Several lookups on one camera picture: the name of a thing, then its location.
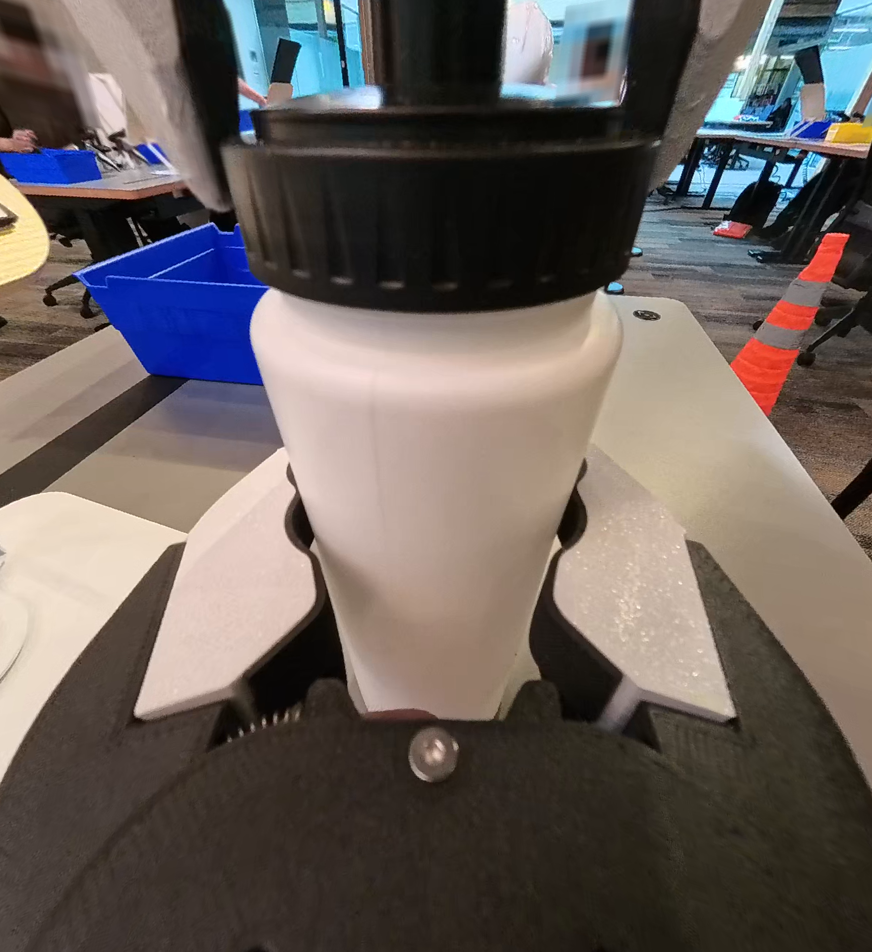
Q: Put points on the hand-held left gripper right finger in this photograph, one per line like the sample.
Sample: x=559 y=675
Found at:
x=637 y=595

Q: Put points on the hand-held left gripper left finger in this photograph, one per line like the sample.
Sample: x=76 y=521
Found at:
x=235 y=610

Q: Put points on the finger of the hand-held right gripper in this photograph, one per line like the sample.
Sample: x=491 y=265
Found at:
x=726 y=37
x=109 y=52

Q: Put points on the black bottle lid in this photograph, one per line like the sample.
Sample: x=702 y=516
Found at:
x=436 y=208

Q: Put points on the white bottle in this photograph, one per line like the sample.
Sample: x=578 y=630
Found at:
x=436 y=446

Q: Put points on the person's right hand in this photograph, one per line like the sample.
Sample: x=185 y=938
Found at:
x=527 y=37

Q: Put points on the small blue plastic bin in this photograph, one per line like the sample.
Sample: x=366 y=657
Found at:
x=49 y=167

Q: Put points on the wooden top desk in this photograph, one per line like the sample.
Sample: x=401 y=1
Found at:
x=109 y=186
x=801 y=145

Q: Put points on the yellow bin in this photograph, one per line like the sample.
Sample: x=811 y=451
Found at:
x=850 y=134

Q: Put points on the black backpack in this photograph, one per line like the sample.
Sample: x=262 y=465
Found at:
x=755 y=204

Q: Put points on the orange flat floor marker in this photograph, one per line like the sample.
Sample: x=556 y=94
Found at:
x=732 y=231

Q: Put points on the wooden display board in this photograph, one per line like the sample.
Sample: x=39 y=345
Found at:
x=12 y=238

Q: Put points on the orange traffic cone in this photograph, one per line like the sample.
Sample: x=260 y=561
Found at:
x=790 y=327

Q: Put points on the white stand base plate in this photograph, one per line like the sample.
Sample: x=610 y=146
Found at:
x=94 y=565

